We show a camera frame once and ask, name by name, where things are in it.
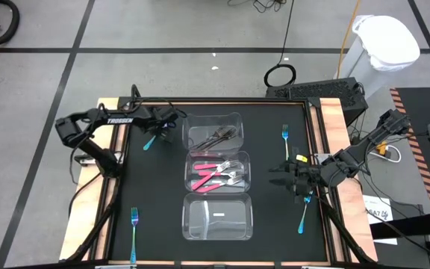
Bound white cable loop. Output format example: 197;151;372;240
375;145;402;164

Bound iridescent rainbow fork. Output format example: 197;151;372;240
143;121;177;152
130;207;140;263
297;192;313;235
281;124;291;161

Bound black floor beam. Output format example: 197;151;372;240
370;211;430;241

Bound white printed paper sheet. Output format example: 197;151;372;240
362;194;399;247

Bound yellow hanging cable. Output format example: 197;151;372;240
335;0;362;80

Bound black orange-striped floor mat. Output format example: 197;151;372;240
389;86;430;213

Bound black hanging coiled cable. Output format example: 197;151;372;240
262;0;298;88

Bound black perforated computer case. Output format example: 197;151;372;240
265;76;370;126

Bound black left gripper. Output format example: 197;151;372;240
138;105;178;144

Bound black aluminium table frame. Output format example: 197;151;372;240
60;84;378;269

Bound clear plastic bin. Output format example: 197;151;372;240
184;149;252;194
181;111;245;157
181;191;254;241

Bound tangled black floor cables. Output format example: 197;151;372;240
225;0;287;14

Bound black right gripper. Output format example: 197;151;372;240
269;158;326;192

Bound white lined trash can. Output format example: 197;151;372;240
338;13;422;99

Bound black metal fork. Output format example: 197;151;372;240
199;127;238;147
190;126;228;151
196;130;237;152

